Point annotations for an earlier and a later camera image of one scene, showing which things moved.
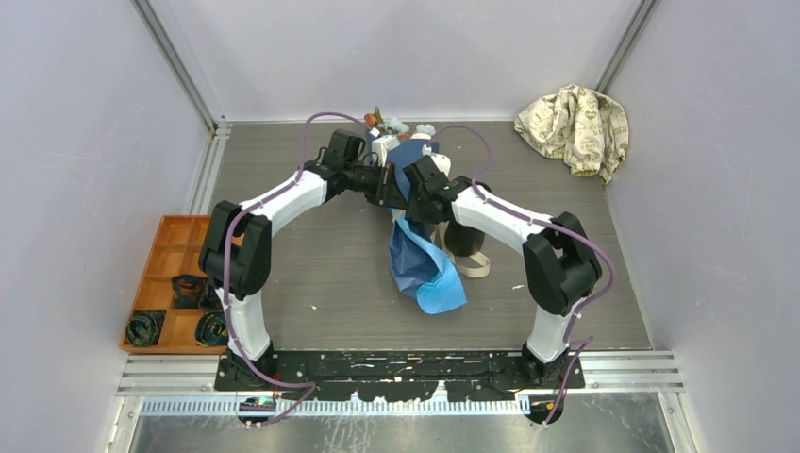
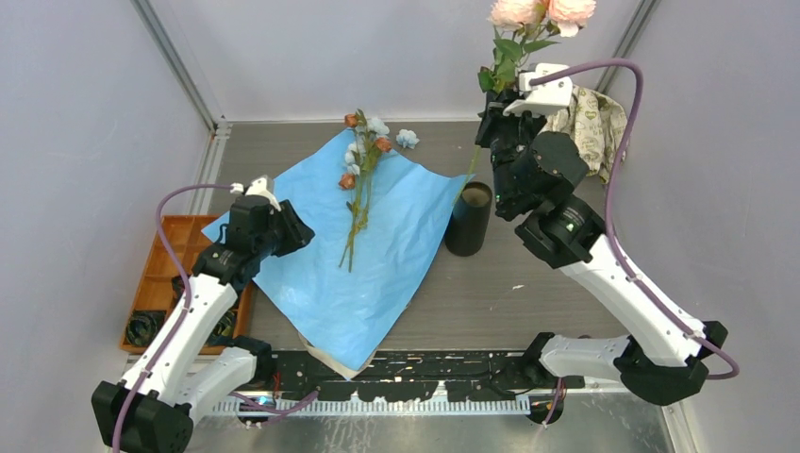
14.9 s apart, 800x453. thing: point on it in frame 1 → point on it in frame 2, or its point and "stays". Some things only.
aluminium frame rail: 613,384 stays
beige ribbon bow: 440,230 → 348,373
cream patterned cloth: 586,127 stays
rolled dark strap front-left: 144,327 stays
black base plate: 391,376 stays
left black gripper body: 372,180 → 283,236
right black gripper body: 416,209 → 505,135
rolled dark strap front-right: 211,328 stays
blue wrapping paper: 417,264 → 377,221
